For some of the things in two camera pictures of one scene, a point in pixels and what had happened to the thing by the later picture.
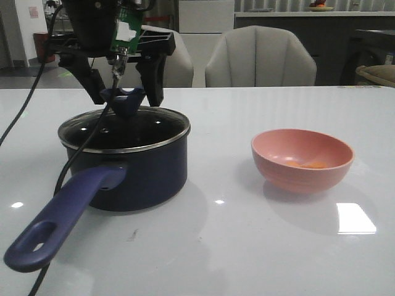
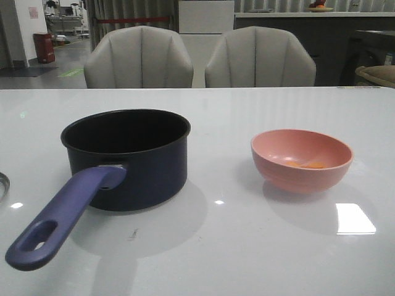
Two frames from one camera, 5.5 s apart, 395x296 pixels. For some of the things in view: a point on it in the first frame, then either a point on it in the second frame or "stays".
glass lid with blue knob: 129,127 to 5,188
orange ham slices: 308,164 stays
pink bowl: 301,161 stays
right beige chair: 259,56 stays
